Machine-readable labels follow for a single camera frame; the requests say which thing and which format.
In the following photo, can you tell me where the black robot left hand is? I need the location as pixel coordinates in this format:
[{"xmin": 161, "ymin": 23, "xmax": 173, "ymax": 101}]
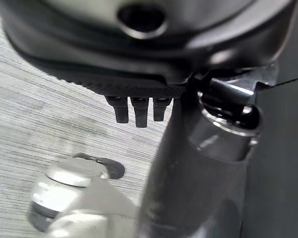
[{"xmin": 0, "ymin": 0, "xmax": 297, "ymax": 238}]

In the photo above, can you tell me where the dark robot foot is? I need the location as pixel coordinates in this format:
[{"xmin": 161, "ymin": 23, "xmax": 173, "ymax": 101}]
[{"xmin": 96, "ymin": 157, "xmax": 126, "ymax": 180}]

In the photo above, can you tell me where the dark grey panel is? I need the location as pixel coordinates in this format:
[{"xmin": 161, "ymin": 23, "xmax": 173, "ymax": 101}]
[{"xmin": 243, "ymin": 0, "xmax": 298, "ymax": 238}]

